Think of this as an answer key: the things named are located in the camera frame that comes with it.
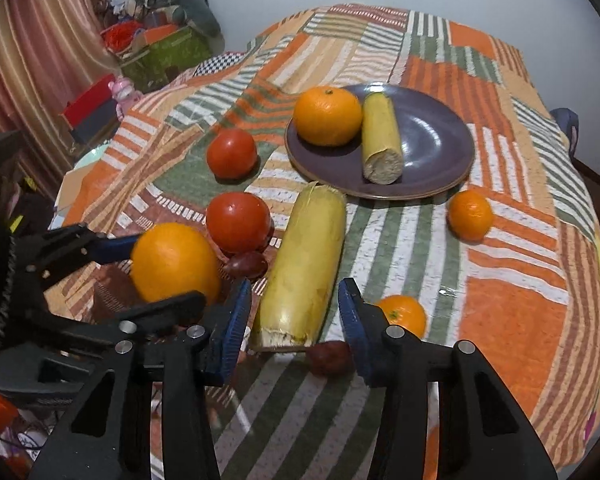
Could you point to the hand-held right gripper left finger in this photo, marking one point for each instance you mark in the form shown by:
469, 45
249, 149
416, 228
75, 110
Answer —
230, 330

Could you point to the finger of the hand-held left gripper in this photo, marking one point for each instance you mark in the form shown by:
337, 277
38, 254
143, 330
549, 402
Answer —
115, 248
170, 310

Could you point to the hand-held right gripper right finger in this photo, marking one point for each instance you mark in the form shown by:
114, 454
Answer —
355, 332

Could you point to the purple ceramic plate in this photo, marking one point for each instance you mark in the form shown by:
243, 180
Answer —
430, 145

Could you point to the dark red jujube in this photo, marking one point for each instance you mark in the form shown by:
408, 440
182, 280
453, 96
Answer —
246, 264
330, 358

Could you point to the small orange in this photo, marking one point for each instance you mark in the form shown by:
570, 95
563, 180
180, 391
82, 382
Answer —
470, 215
405, 314

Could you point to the thick yellow sugarcane piece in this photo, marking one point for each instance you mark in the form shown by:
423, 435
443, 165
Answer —
300, 270

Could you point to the red tomato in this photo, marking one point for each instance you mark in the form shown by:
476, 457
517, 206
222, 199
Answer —
231, 153
238, 221

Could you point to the red box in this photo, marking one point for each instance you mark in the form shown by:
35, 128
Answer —
92, 105

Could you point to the striped patchwork tablecloth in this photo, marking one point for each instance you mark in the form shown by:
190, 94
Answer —
505, 310

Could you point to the pink bottle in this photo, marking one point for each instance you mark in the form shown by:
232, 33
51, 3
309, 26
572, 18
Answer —
121, 96

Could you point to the green patterned box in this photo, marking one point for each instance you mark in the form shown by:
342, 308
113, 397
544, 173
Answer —
165, 57

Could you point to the thin yellow sugarcane piece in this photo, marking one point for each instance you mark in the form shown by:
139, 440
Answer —
381, 135

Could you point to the blue checkered cloth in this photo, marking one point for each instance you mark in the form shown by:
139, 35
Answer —
220, 64

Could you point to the orange mesh bag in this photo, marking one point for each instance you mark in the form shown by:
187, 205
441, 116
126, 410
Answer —
120, 36

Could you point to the striped pink curtain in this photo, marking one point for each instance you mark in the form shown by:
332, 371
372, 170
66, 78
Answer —
35, 50

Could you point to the large orange with green stem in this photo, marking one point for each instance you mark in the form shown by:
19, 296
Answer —
327, 116

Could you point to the grey cushion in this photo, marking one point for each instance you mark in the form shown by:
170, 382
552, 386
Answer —
192, 7

